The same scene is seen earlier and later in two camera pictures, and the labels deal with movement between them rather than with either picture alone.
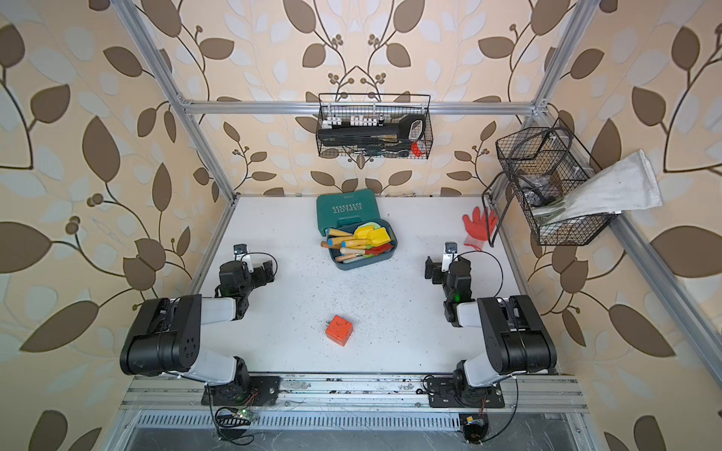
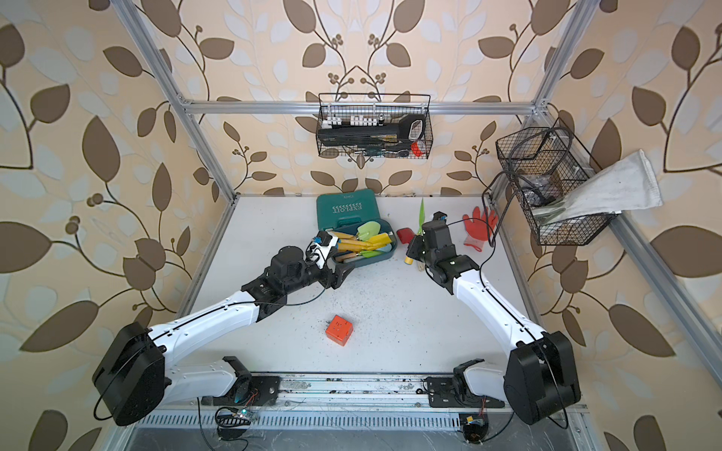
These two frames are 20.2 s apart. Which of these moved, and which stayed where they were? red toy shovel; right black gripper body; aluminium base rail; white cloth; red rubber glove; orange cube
Moved: right black gripper body; red toy shovel
Stayed: red rubber glove; white cloth; orange cube; aluminium base rail
